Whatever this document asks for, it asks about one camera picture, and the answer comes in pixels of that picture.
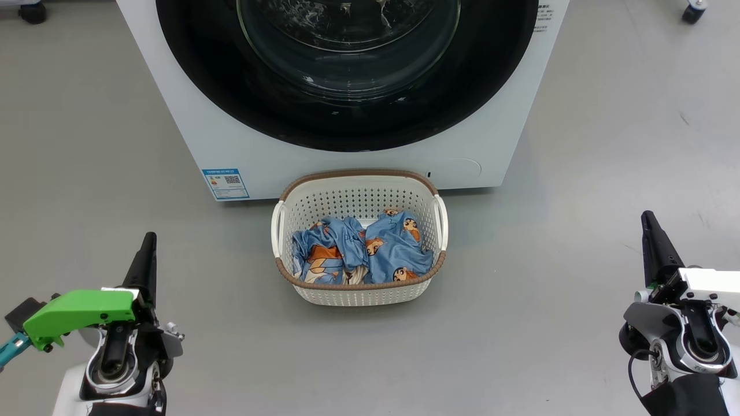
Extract washing machine door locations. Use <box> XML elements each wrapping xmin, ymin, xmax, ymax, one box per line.
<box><xmin>155</xmin><ymin>0</ymin><xmax>539</xmax><ymax>153</ymax></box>

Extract blue energy label sticker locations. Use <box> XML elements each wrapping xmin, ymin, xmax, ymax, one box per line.
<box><xmin>202</xmin><ymin>168</ymin><xmax>250</xmax><ymax>201</ymax></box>

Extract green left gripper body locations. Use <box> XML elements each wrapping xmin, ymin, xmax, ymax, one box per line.
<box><xmin>23</xmin><ymin>287</ymin><xmax>142</xmax><ymax>352</ymax></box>

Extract white front-load washing machine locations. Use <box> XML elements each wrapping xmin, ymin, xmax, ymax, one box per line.
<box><xmin>116</xmin><ymin>0</ymin><xmax>570</xmax><ymax>202</ymax></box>

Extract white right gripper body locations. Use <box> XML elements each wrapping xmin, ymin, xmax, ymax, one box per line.
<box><xmin>679</xmin><ymin>267</ymin><xmax>740</xmax><ymax>311</ymax></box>

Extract black caster wheel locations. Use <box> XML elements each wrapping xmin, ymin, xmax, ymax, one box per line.
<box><xmin>17</xmin><ymin>0</ymin><xmax>48</xmax><ymax>25</ymax></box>
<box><xmin>681</xmin><ymin>0</ymin><xmax>709</xmax><ymax>25</ymax></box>

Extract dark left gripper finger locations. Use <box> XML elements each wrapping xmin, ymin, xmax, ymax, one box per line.
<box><xmin>121</xmin><ymin>232</ymin><xmax>158</xmax><ymax>307</ymax></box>

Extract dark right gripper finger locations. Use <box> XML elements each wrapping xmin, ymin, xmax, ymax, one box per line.
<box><xmin>641</xmin><ymin>211</ymin><xmax>686</xmax><ymax>287</ymax></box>

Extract cream perforated laundry basket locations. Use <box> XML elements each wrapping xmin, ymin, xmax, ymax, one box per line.
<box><xmin>271</xmin><ymin>169</ymin><xmax>449</xmax><ymax>307</ymax></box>

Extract left cable with teal plug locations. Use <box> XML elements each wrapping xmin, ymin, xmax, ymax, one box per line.
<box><xmin>0</xmin><ymin>332</ymin><xmax>32</xmax><ymax>370</ymax></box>

